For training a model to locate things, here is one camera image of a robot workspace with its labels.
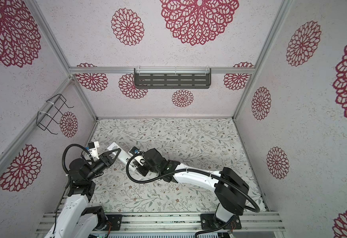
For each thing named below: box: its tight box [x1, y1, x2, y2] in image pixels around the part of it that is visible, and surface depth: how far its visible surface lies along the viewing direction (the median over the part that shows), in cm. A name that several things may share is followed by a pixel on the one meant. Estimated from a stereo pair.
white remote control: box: [107, 141, 137, 175], surface depth 75 cm
